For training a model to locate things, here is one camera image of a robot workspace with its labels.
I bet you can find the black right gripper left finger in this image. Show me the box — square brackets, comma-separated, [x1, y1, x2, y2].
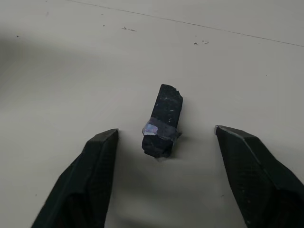
[30, 128, 119, 228]

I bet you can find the black taped foam block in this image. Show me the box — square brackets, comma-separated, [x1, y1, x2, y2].
[141, 84, 184, 159]

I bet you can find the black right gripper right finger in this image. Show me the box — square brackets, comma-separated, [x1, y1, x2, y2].
[214, 125, 304, 228]

